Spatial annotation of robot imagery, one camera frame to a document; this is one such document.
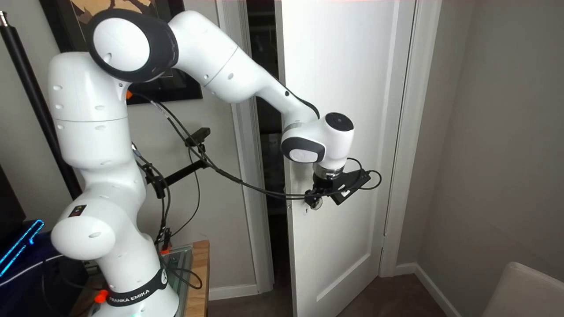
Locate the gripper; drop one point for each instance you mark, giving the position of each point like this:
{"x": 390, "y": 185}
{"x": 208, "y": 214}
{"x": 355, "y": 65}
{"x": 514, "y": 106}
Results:
{"x": 324, "y": 183}

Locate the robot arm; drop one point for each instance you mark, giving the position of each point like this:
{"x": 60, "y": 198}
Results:
{"x": 101, "y": 132}

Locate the silver door knob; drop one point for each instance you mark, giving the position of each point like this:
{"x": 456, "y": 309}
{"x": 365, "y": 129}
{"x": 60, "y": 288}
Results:
{"x": 315, "y": 204}

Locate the closet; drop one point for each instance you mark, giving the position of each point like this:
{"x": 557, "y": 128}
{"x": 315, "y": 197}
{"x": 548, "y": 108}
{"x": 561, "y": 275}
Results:
{"x": 246, "y": 132}

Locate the white closet door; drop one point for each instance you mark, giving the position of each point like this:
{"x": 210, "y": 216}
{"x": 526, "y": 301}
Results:
{"x": 343, "y": 88}

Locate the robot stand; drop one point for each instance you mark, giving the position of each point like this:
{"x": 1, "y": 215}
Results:
{"x": 200, "y": 281}

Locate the black framed picture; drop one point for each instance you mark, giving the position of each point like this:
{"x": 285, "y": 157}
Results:
{"x": 176, "y": 86}

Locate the black stand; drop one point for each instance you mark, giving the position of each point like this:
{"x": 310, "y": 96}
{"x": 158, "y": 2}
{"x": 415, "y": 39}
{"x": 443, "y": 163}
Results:
{"x": 31, "y": 88}

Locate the computer with blue light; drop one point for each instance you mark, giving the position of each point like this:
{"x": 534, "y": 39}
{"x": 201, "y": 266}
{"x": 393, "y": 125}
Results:
{"x": 26, "y": 273}

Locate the camera on mount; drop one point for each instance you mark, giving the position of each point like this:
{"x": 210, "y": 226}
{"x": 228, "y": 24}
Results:
{"x": 194, "y": 138}

